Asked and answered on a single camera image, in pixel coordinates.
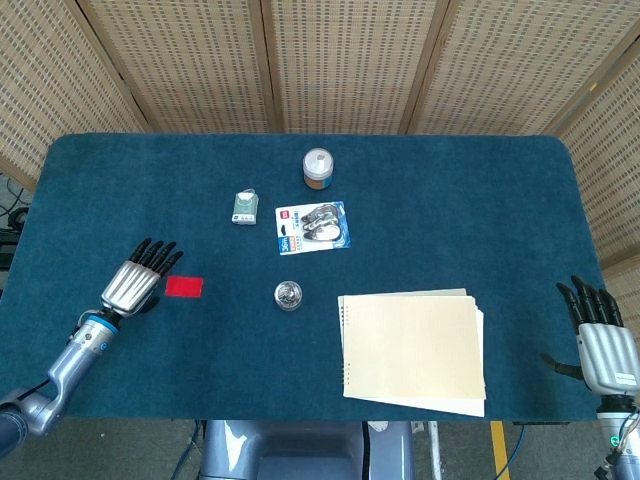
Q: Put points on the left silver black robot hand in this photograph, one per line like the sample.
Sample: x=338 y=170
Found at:
x=129 y=285

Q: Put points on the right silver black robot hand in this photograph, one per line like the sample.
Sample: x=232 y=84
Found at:
x=607 y=355

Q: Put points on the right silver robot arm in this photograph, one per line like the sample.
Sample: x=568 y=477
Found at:
x=622 y=440

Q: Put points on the correction tape blister pack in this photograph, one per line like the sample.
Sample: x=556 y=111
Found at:
x=290 y=235

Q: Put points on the blue table cloth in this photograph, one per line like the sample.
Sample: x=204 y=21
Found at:
x=225 y=360

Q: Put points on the small green white package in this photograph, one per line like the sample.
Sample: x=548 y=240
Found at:
x=245 y=210

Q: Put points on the clear paper clip jar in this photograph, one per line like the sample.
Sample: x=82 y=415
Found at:
x=288 y=295

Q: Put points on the cream spiral notebook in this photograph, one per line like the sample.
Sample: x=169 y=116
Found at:
x=410 y=350

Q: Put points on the clear-lidded jar with brown contents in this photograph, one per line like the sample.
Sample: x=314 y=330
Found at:
x=318 y=167

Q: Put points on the blue-grey robot torso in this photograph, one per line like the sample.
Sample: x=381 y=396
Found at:
x=300 y=452

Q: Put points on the woven bamboo folding screen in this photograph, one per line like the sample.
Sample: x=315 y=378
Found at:
x=340 y=65

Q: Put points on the white metal post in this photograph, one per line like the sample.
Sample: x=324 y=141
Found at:
x=434 y=450

